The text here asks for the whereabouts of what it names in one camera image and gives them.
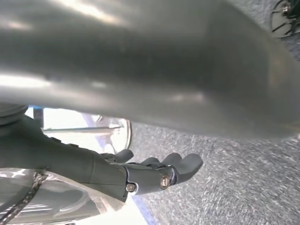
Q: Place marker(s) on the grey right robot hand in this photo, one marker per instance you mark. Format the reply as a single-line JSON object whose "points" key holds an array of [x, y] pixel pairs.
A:
{"points": [[70, 161]]}

